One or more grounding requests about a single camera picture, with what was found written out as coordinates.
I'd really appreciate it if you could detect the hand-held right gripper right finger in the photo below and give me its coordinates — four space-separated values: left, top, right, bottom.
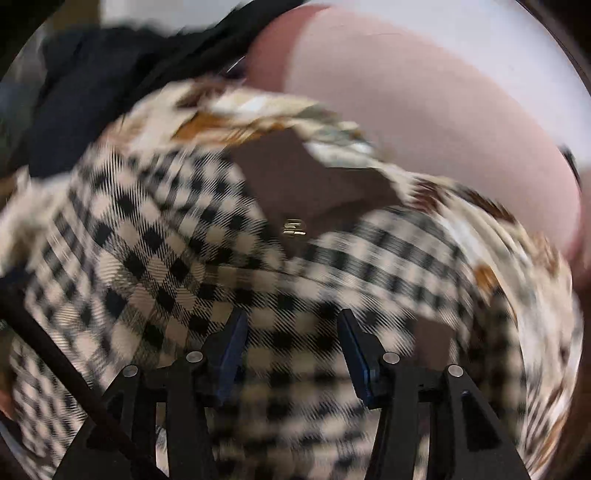
336 308 532 480

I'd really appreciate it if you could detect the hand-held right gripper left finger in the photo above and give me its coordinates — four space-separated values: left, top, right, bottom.
53 308 250 480

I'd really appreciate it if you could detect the black cable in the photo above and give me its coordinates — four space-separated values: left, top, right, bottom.
0 284 169 480

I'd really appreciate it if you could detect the black and cream checkered shirt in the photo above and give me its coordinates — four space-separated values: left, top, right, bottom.
0 138 532 480

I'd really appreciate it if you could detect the pink bed sheet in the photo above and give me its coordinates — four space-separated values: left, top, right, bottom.
249 4 583 266

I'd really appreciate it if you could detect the dark cloth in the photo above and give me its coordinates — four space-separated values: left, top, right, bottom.
25 0 308 181

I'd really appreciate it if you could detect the leaf printed cream blanket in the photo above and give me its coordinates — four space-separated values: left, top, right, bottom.
102 76 587 480

